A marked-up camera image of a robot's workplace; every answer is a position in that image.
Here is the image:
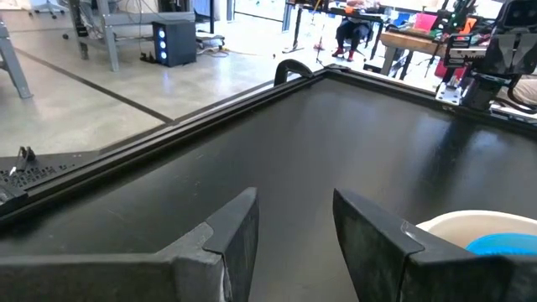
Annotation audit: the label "white bowl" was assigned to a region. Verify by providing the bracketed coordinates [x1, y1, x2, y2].
[415, 209, 537, 249]

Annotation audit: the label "black computer tower blue lights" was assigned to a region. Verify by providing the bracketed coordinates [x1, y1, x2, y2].
[151, 19, 197, 68]

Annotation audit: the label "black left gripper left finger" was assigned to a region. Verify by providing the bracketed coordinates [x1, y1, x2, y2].
[0, 186, 260, 302]

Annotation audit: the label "person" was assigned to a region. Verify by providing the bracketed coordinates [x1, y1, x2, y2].
[331, 0, 381, 63]

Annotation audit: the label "black desk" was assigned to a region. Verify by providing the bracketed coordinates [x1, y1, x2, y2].
[281, 0, 387, 55]

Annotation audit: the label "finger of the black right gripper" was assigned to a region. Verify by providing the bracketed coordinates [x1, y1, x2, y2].
[482, 33, 520, 76]
[519, 33, 537, 75]

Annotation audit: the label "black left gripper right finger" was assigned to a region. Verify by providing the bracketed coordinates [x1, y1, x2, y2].
[332, 188, 537, 302]

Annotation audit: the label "small black cable plug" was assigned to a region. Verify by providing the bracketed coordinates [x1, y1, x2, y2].
[8, 145, 37, 175]

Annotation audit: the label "grey metal table frame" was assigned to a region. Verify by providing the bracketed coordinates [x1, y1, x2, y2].
[69, 0, 196, 72]

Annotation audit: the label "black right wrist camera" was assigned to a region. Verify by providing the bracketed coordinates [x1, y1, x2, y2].
[501, 0, 537, 32]

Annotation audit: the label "wooden workbench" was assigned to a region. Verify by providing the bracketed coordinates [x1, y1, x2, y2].
[379, 29, 448, 81]

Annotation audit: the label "pink box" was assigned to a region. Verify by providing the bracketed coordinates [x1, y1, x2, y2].
[413, 12, 440, 33]

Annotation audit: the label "grey metal table leg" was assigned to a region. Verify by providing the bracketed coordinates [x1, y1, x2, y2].
[0, 18, 34, 100]

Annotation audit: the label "blue object in bowl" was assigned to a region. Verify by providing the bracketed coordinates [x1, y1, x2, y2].
[465, 232, 537, 257]

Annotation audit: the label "black perforated panel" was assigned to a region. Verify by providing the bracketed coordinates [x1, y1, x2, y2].
[0, 150, 100, 211]

